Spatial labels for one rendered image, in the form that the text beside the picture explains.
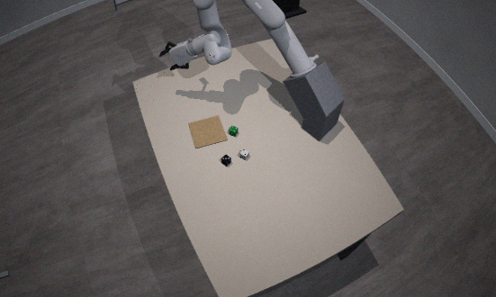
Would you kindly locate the white die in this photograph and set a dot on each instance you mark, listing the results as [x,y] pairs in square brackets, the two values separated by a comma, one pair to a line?
[244,154]

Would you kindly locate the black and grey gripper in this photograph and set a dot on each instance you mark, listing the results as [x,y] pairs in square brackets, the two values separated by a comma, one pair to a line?
[179,53]

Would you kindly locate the black die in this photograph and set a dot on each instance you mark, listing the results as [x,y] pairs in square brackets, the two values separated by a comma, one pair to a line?
[226,160]

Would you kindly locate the brown mat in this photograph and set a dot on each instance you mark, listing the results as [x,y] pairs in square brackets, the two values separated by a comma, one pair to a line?
[207,132]

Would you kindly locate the green die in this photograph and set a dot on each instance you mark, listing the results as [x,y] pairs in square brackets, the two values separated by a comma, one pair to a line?
[233,131]

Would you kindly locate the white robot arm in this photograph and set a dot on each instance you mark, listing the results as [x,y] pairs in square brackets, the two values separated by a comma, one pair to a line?
[272,18]

